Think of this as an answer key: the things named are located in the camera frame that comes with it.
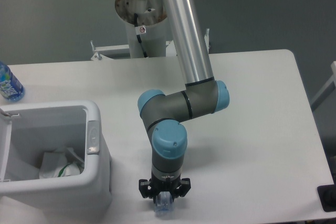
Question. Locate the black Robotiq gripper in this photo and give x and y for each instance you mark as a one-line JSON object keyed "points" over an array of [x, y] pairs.
{"points": [[178, 187]]}

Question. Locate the crushed clear plastic bottle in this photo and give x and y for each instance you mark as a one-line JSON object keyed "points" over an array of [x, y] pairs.
{"points": [[163, 203]]}

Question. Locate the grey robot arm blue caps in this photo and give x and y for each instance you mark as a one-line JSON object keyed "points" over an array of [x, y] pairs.
{"points": [[163, 114]]}

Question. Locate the white plastic trash can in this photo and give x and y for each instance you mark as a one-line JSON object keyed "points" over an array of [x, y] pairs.
{"points": [[30, 129]]}

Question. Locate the black clamp at table edge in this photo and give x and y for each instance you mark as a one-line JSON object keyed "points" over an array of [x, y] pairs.
{"points": [[327, 197]]}

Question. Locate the blue labelled water bottle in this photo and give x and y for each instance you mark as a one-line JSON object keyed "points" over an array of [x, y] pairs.
{"points": [[11, 88]]}

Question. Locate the white metal table frame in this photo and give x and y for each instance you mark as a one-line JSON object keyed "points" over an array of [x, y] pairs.
{"points": [[123, 51]]}

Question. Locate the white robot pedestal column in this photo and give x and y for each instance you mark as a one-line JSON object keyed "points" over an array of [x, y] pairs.
{"points": [[146, 25]]}

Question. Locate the white frame at right edge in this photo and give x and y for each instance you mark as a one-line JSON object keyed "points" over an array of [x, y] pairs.
{"points": [[324, 91]]}

